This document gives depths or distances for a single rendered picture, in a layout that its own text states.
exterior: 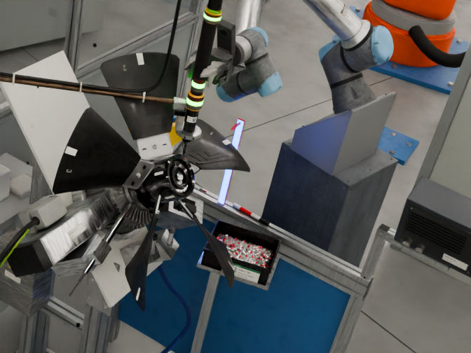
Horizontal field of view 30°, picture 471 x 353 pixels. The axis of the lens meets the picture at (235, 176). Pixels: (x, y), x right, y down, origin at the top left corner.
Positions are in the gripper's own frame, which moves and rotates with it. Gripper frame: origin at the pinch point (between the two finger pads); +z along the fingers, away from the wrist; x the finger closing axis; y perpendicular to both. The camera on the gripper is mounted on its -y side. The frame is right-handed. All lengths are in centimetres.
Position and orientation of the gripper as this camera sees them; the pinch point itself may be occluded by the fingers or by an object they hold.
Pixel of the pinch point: (195, 68)
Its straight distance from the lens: 227.6
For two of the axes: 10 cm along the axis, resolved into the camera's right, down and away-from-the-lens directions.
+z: -4.8, 4.0, -7.8
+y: -2.1, 8.1, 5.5
